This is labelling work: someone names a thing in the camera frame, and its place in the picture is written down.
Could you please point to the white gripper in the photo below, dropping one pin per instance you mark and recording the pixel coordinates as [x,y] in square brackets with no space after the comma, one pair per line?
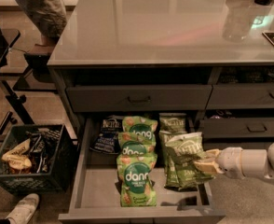
[231,161]

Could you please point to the green Kettle jalapeno chip bag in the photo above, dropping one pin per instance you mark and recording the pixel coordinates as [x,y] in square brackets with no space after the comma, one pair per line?
[184,149]

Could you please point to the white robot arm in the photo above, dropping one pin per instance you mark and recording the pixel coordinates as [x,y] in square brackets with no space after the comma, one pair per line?
[256,163]

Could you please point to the grey bottom right drawer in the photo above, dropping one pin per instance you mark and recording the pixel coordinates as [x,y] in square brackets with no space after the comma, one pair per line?
[244,145]

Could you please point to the green Kettle bag second row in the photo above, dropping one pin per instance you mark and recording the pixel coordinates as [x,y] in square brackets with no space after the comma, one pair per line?
[171,176]

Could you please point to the green Kettle bag third row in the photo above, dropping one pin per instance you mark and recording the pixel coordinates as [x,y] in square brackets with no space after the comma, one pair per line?
[164,137]

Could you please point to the green Kettle bag back row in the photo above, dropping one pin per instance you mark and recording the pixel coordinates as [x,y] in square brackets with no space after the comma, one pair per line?
[172,122]

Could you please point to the grey middle right drawer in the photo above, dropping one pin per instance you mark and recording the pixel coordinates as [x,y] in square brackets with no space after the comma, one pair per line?
[237,128]

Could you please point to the grey top right drawer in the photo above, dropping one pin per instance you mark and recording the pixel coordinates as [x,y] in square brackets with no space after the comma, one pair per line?
[242,96]

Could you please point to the back green Dang chip bag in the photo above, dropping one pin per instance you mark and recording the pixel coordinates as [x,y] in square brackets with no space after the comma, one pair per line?
[140,125]

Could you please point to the green dang chip bag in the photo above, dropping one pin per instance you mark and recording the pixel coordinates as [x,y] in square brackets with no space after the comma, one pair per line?
[135,144]
[140,125]
[134,174]

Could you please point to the front green Dang chip bag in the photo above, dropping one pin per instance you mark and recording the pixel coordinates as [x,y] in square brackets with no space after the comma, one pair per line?
[134,174]

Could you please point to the middle green Dang chip bag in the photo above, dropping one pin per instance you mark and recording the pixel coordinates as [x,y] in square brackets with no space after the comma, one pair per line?
[135,144]

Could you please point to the dark blue Kettle chip bag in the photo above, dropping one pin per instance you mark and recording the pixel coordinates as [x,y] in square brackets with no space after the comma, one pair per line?
[107,139]

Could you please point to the open grey middle drawer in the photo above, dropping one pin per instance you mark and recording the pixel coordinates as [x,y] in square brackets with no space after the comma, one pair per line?
[96,194]

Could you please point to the grey top left drawer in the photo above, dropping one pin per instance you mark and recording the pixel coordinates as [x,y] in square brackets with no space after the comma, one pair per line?
[138,97]

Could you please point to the yellow chip bag in crate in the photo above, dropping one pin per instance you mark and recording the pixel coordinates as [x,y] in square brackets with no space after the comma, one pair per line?
[17,160]

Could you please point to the dark snack bags in crate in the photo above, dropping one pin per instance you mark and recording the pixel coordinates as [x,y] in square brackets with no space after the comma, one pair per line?
[43,145]

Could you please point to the dark green plastic crate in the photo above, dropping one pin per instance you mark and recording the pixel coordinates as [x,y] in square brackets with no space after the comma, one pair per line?
[55,180]

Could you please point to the white shoe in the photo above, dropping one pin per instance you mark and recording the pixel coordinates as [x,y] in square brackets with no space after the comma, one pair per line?
[24,210]

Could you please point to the person in khaki shorts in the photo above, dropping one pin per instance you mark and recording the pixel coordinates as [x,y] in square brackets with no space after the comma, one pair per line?
[49,17]

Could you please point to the black side desk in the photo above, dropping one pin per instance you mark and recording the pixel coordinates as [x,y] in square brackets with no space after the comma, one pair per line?
[8,38]

